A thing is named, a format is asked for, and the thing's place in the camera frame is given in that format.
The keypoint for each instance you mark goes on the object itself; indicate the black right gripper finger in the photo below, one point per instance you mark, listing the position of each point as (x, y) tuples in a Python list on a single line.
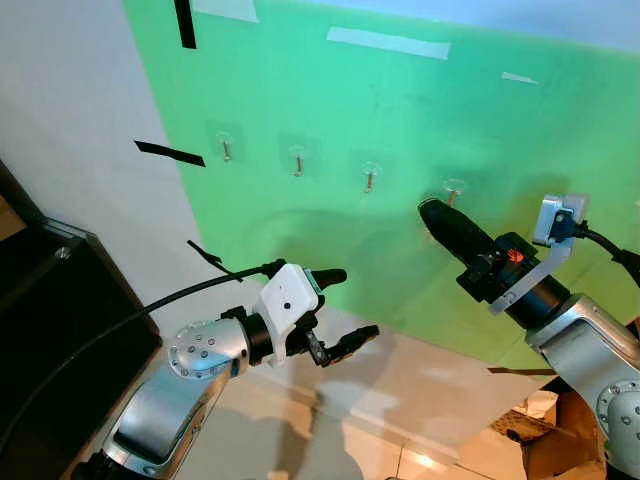
[(445, 240), (458, 222)]

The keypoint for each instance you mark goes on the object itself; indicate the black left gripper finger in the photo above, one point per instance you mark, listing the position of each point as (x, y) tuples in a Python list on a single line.
[(352, 343), (328, 277)]

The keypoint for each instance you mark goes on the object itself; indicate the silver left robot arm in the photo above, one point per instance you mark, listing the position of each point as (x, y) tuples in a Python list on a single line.
[(200, 350)]

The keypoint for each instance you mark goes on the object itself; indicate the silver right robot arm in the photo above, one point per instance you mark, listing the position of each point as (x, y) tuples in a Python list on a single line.
[(590, 350)]

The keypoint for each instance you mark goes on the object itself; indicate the black tape strip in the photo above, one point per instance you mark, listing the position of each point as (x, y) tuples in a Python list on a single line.
[(170, 154), (185, 25), (520, 371), (212, 258)]

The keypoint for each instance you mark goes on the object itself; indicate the small white tape strip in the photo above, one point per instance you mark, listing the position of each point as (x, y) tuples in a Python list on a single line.
[(520, 78)]

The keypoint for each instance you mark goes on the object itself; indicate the long white tape strip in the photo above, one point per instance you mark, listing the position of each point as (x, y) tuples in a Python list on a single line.
[(388, 43)]

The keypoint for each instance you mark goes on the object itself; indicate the torn brown cardboard piece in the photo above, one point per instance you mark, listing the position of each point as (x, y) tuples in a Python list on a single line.
[(560, 450)]

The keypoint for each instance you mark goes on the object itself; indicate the black glass table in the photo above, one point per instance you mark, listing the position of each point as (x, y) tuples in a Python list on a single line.
[(60, 320)]

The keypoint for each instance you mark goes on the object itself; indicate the round metal table knob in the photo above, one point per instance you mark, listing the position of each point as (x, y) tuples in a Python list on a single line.
[(63, 253)]

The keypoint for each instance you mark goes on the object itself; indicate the wide white tape strip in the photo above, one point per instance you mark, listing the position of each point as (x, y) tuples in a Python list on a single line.
[(225, 9)]

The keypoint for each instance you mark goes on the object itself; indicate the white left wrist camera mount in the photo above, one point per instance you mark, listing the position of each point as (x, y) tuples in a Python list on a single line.
[(285, 300)]

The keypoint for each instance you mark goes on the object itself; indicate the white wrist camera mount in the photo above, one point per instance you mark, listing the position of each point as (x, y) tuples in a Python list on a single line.
[(560, 215), (285, 300)]

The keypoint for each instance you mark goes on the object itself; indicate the clear adhesive wall hook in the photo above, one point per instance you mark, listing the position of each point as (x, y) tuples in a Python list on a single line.
[(297, 160), (226, 148), (370, 178), (453, 187)]

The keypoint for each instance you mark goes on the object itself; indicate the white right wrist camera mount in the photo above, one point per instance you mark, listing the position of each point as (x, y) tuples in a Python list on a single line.
[(560, 215)]

